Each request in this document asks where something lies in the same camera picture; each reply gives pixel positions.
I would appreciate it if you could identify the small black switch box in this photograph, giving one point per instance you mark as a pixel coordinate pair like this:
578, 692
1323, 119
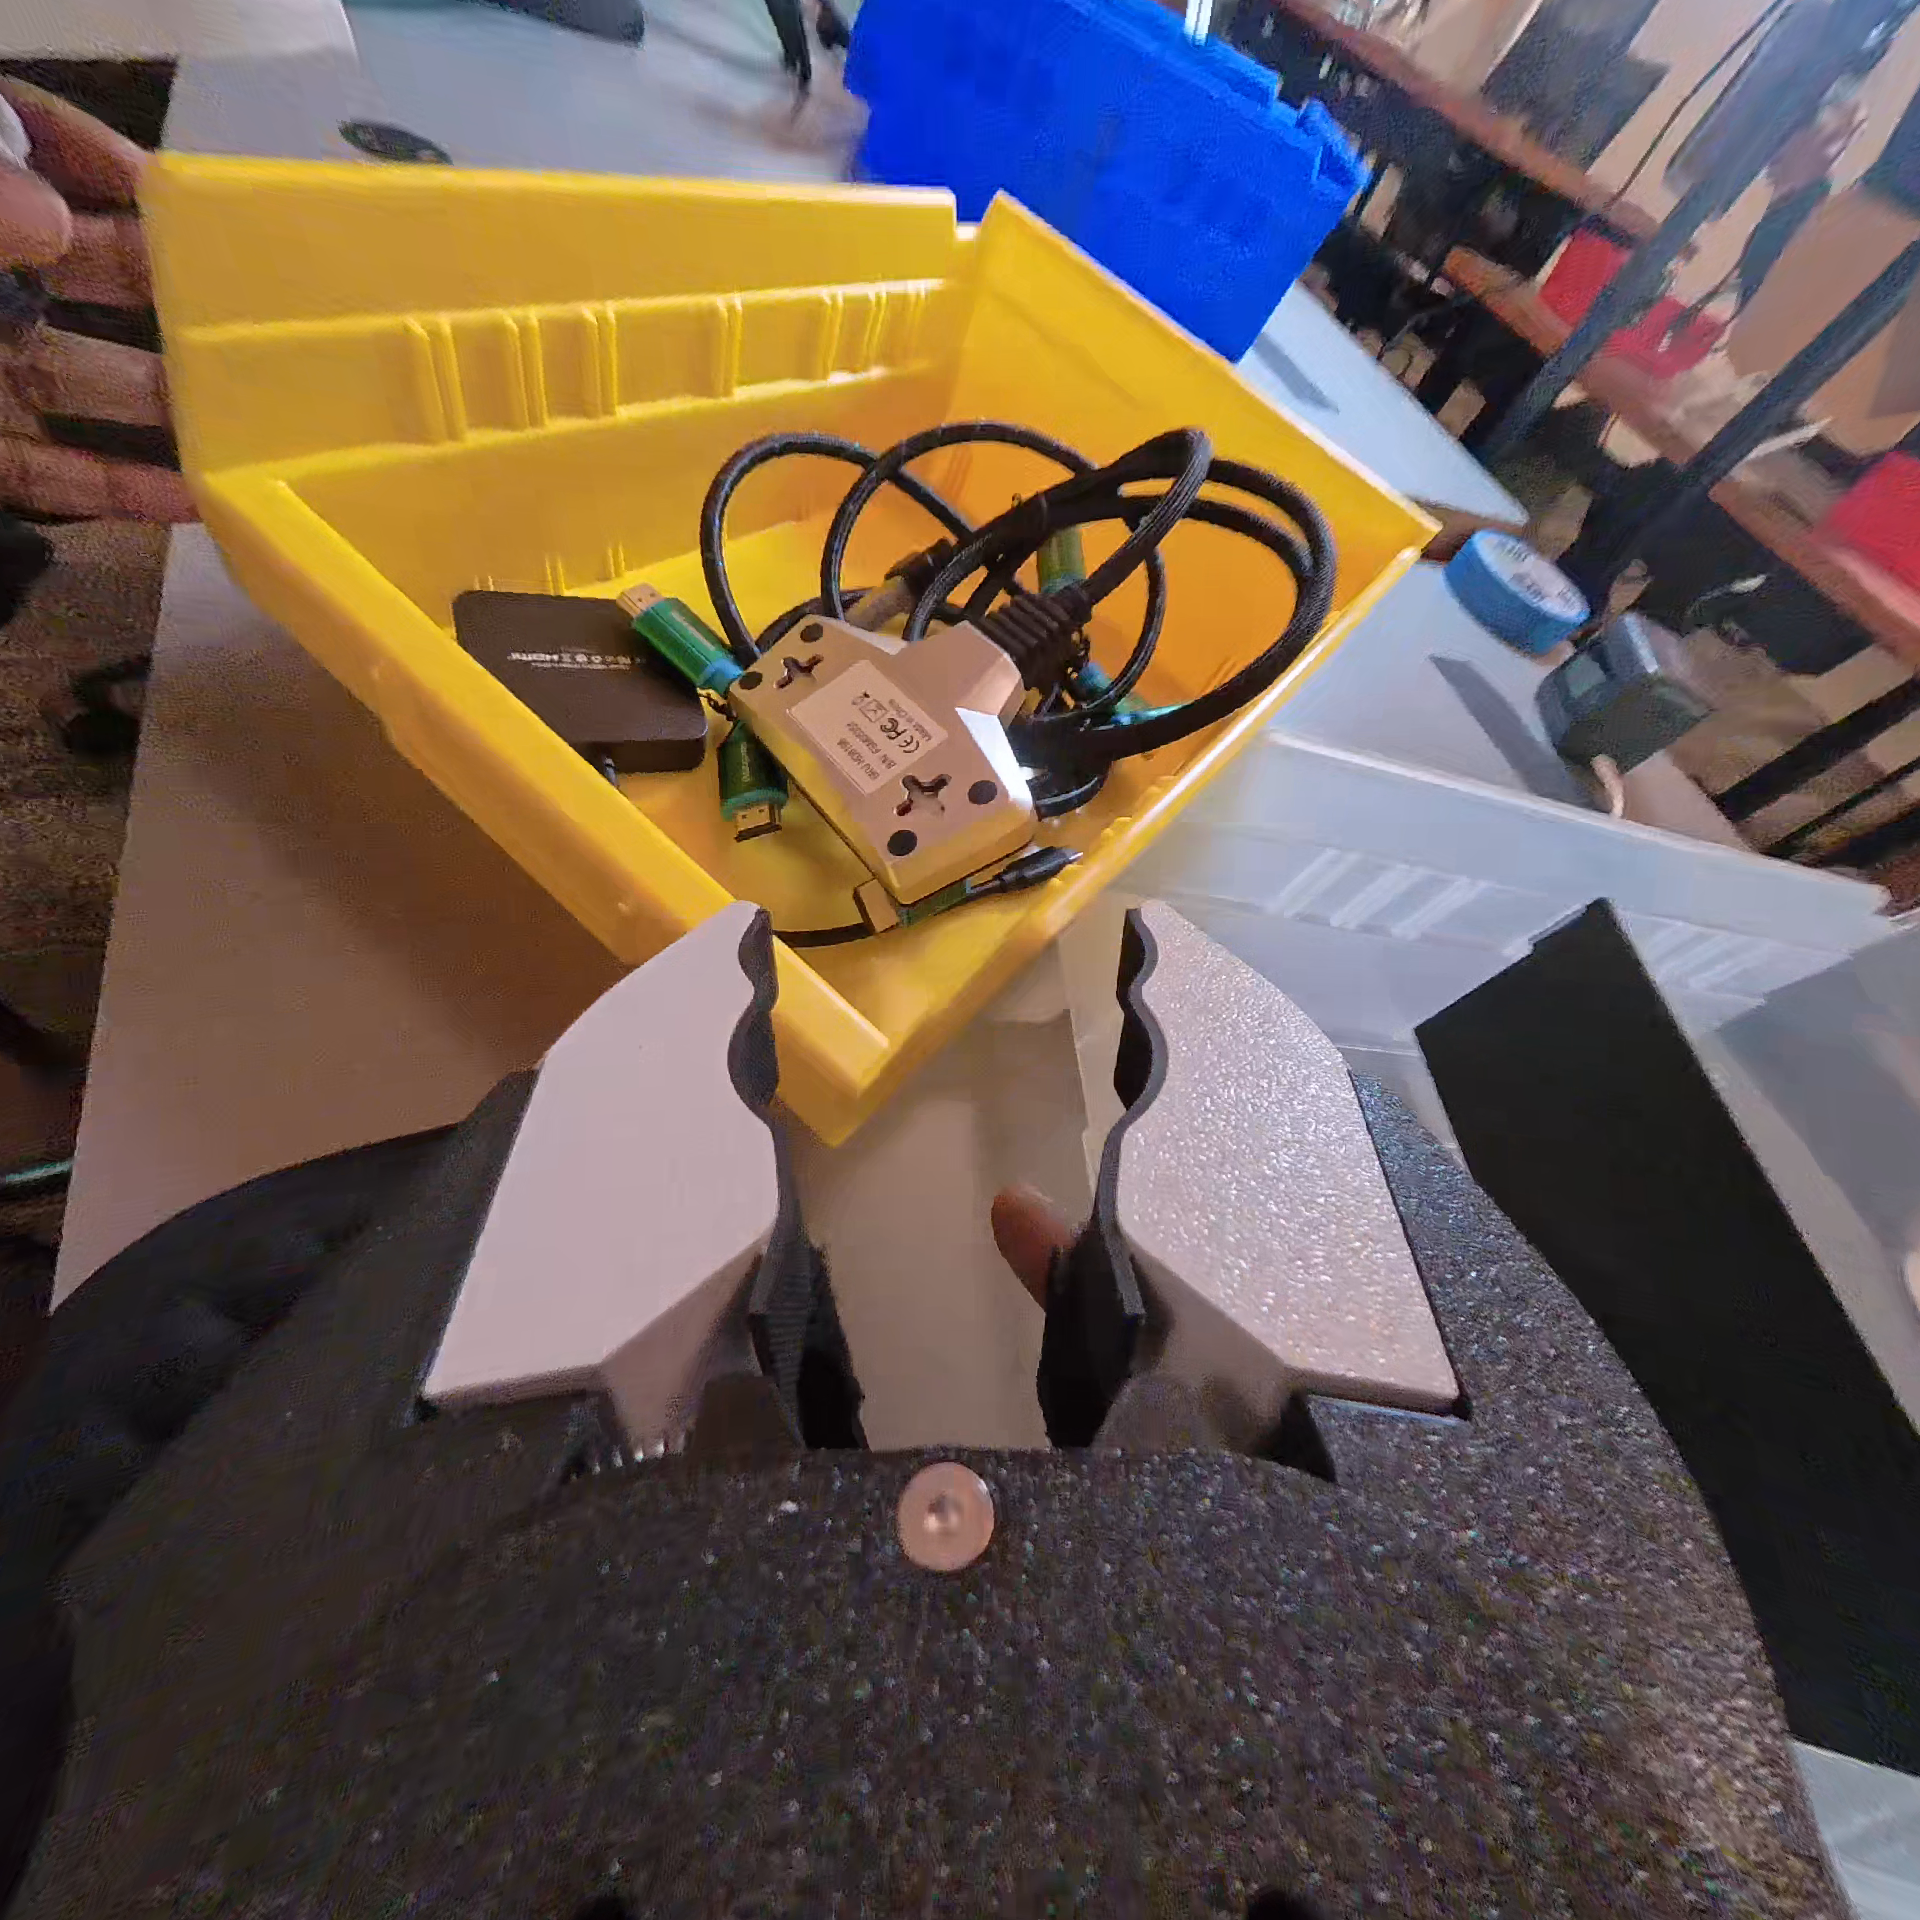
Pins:
570, 705

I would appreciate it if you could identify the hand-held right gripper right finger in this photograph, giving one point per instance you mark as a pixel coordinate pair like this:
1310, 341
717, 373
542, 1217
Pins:
1276, 1200

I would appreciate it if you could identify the black charger block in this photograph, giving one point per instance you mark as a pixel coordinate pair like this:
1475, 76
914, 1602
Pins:
1622, 697

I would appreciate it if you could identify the yellow plastic bin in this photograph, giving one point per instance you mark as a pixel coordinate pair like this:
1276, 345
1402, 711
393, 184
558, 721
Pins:
452, 255

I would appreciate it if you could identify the red plastic bin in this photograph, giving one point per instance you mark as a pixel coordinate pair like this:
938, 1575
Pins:
1875, 523
1635, 300

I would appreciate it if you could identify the blue plastic bin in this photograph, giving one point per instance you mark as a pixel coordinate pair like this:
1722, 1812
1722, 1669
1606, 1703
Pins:
1081, 149

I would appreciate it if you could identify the black divider panel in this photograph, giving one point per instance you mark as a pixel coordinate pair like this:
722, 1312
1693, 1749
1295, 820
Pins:
1651, 1200

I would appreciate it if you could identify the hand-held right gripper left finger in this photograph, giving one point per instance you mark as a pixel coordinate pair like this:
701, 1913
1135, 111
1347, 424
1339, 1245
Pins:
617, 1200

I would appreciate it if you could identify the clear plastic bin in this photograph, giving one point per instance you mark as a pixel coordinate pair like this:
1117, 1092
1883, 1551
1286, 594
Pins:
1350, 869

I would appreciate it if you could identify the blue tape roll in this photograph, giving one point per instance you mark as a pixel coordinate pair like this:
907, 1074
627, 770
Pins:
1478, 609

